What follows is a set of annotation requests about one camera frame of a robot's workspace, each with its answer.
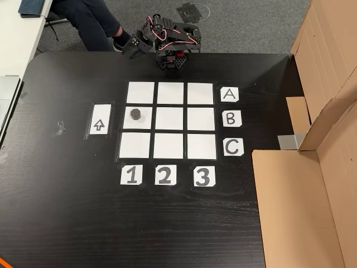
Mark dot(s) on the dark blue pouch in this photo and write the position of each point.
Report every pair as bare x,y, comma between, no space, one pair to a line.
33,7

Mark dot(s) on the red black bar clamp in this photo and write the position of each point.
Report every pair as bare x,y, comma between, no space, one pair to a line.
180,52

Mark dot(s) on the grey tape piece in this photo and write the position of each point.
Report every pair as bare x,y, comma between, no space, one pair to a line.
290,141

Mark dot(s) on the white arrow paper sheet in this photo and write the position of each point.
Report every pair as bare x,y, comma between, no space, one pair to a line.
99,125

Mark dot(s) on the grey laptop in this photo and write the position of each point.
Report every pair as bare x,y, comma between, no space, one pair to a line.
7,92

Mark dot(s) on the black floor tape patch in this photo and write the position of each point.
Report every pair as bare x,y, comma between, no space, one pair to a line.
191,12

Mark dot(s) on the person's leg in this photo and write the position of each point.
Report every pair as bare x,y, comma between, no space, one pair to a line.
83,19

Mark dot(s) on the crumpled clear tape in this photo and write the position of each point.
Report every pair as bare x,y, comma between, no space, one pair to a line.
60,128

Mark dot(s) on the white paper grid square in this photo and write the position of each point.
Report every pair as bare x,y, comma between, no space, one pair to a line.
134,145
200,93
169,118
170,92
202,146
200,118
146,125
168,145

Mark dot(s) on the black octagonal token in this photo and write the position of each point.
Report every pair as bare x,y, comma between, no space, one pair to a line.
136,114

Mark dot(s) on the paper sheet letter B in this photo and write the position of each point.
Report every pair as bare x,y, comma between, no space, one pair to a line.
232,119

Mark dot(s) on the clear tape strip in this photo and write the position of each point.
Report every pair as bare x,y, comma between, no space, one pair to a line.
2,158
23,97

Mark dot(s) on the white desk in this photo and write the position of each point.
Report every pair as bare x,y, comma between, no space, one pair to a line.
16,36

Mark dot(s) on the person's black shoe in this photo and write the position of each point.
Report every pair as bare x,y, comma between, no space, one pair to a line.
122,39

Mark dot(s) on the grey metal chair leg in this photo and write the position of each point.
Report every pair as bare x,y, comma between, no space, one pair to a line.
55,21

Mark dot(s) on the paper sheet letter A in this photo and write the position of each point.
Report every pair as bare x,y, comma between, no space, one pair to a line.
229,95

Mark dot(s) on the paper sheet number 1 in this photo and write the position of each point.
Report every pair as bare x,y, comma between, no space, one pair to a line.
131,174

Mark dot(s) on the brown cardboard panel with flap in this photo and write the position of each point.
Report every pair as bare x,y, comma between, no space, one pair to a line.
293,209

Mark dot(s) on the paper sheet number 2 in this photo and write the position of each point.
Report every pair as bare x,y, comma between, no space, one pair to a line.
165,175

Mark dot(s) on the paper sheet letter C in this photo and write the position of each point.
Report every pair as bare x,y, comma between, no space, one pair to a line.
233,147

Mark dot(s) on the paper sheet number 3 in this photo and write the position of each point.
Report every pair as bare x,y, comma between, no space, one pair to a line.
204,176

